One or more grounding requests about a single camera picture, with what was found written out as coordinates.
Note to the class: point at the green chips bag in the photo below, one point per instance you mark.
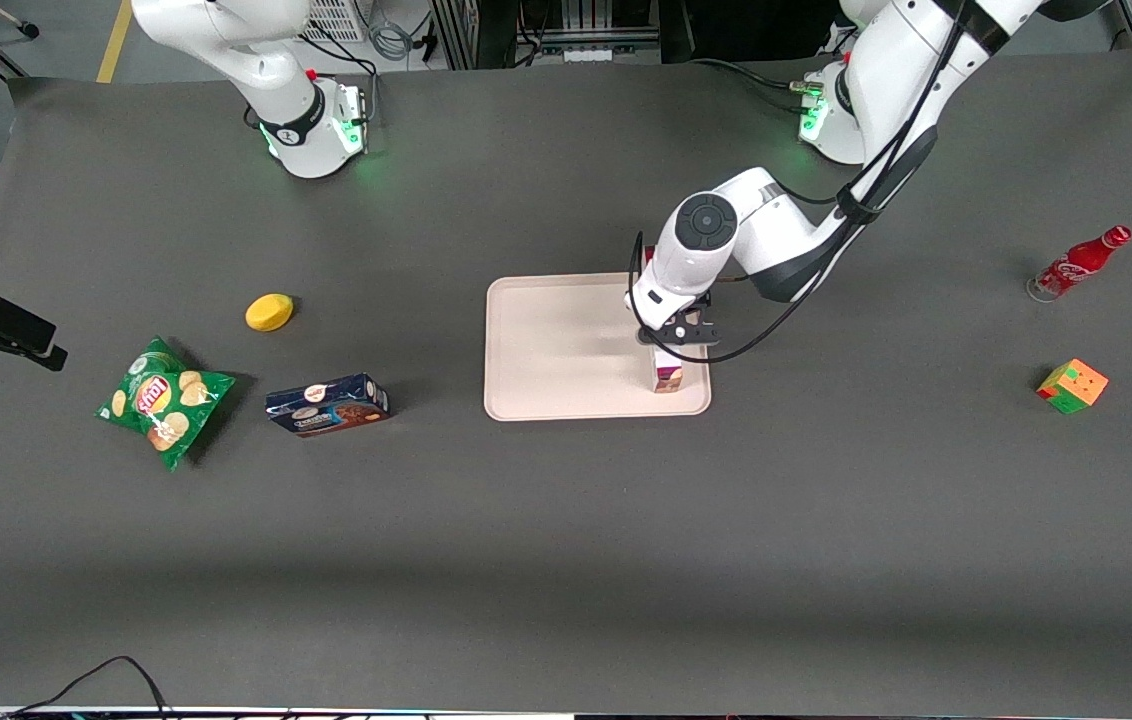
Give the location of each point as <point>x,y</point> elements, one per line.
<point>161,402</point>

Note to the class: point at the white perforated box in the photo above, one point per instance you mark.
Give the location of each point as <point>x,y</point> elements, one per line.
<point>336,18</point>

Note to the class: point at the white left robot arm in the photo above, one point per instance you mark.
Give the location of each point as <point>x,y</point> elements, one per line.
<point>706,250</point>

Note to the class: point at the yellow lemon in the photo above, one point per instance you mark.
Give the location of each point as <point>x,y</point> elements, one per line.
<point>269,312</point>

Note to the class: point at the beige plastic tray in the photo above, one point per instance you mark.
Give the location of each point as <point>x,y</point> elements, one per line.
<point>566,345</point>

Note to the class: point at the red cola bottle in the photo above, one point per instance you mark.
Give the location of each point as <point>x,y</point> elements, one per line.
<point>1081,262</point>

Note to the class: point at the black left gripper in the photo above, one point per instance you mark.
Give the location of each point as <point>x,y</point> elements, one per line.
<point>707,297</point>

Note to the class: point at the aluminium frame post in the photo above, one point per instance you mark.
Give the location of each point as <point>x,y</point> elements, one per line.
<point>456,30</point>

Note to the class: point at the dark grey table mat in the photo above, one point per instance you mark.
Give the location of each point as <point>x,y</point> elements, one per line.
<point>566,550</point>

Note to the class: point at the dark blue cookie box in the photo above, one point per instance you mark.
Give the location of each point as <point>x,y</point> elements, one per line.
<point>326,405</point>

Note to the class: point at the white power strip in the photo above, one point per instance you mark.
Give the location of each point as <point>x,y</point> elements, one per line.
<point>588,54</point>

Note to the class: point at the red cookie box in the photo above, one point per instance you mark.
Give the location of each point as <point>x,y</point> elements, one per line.
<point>668,372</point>

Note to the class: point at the colourful puzzle cube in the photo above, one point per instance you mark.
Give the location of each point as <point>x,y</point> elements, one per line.
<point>1072,386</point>

